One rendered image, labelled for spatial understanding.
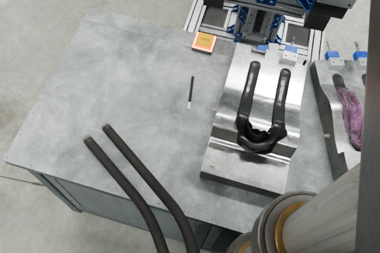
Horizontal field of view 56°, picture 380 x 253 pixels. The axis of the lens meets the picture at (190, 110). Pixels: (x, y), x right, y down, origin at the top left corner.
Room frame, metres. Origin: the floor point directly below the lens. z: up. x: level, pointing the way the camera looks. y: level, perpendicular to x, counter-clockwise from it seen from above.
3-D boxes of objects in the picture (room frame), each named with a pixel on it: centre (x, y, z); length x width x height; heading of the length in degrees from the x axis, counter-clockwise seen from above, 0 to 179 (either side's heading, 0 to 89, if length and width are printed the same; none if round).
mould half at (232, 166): (0.57, -0.23, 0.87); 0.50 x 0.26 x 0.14; 168
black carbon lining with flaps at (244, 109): (0.59, -0.24, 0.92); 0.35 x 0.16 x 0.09; 168
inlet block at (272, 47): (0.86, -0.25, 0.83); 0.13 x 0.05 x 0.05; 88
